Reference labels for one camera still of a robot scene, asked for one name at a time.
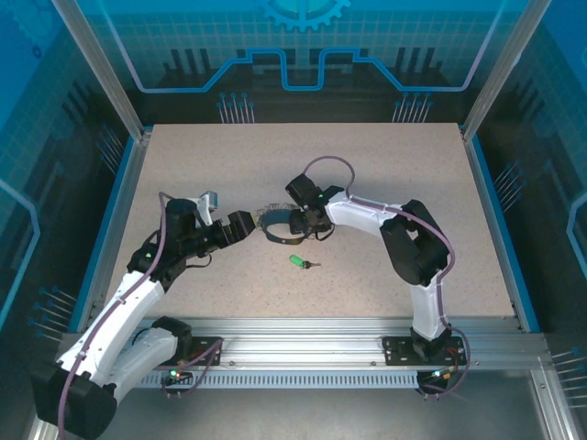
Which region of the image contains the strap with metal keyrings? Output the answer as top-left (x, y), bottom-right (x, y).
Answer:
top-left (253, 203), bottom-right (302, 245)

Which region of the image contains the green headed key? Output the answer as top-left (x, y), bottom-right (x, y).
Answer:
top-left (287, 253), bottom-right (323, 271)

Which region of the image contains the small electronics board with LED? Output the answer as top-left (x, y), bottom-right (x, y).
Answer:
top-left (160, 365), bottom-right (196, 384)
top-left (419, 365), bottom-right (462, 386)

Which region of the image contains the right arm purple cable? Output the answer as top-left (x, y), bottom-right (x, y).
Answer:
top-left (302, 155), bottom-right (473, 400)

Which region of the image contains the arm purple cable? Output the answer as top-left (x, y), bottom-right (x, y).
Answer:
top-left (302, 155), bottom-right (473, 400)
top-left (57, 191), bottom-right (224, 440)

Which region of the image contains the aluminium table side rail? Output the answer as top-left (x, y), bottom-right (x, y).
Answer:
top-left (72, 130), bottom-right (152, 331)
top-left (460, 126), bottom-right (542, 334)

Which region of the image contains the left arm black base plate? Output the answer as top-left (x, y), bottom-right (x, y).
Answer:
top-left (181, 335), bottom-right (226, 368)

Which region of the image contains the aluminium mounting rail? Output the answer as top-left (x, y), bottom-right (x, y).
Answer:
top-left (59, 315), bottom-right (551, 370)

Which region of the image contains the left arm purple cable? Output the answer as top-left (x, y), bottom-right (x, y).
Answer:
top-left (57, 191), bottom-right (224, 440)

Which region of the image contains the slotted grey cable duct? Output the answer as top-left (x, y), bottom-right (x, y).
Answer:
top-left (137, 369), bottom-right (421, 390)

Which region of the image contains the aluminium frame post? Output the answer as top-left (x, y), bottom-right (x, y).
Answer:
top-left (460, 0), bottom-right (554, 141)
top-left (50, 0), bottom-right (152, 141)

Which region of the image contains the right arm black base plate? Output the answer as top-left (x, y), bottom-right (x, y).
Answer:
top-left (382, 335), bottom-right (465, 367)

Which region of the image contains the aluminium frame beam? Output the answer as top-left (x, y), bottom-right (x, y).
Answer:
top-left (526, 366), bottom-right (587, 440)

